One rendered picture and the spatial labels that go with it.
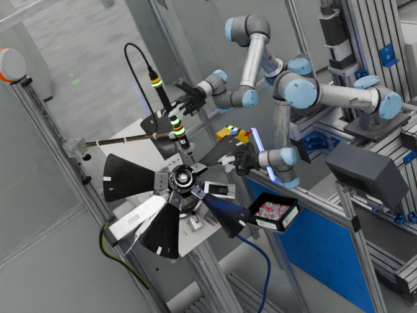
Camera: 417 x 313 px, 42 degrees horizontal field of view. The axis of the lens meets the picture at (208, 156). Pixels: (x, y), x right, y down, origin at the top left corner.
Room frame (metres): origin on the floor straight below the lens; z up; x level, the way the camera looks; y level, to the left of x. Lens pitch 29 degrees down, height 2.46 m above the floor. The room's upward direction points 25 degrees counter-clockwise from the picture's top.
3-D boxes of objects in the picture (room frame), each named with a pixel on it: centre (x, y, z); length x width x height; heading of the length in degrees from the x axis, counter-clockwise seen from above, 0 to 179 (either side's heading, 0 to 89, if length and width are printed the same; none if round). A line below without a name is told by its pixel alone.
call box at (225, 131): (2.60, -0.16, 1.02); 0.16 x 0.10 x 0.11; 21
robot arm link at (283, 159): (2.00, -0.29, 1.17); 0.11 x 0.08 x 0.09; 58
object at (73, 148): (2.55, 0.59, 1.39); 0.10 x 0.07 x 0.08; 56
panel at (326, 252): (2.23, -0.30, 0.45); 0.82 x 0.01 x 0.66; 21
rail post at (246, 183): (2.64, -0.15, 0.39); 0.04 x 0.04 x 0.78; 21
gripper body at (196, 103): (2.26, -0.03, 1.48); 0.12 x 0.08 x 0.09; 121
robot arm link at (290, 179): (2.01, -0.29, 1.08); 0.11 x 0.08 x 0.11; 3
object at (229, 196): (2.24, 0.04, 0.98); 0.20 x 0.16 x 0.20; 21
